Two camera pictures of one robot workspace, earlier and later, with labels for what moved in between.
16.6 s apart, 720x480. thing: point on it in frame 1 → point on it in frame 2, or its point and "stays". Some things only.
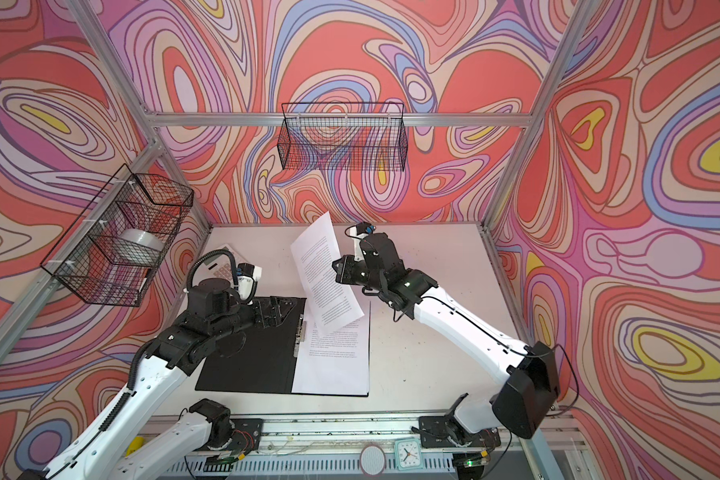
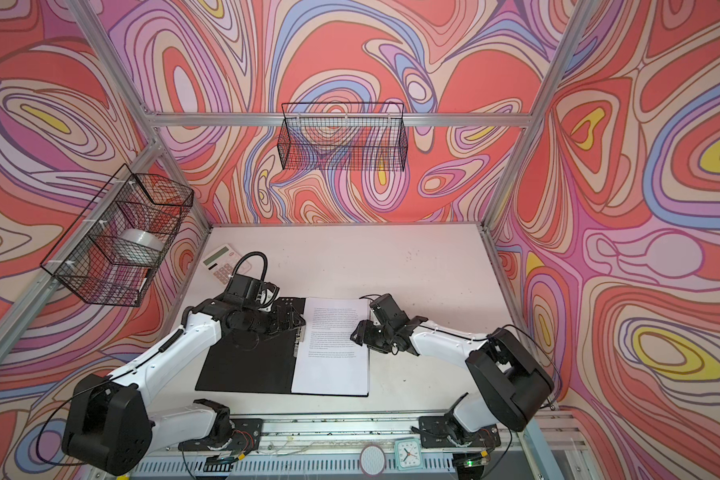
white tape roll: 141,237 stays
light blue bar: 541,457 stays
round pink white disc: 372,461 stays
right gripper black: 344,272 → 363,330
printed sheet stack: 316,252 → 328,360
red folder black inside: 260,359 stays
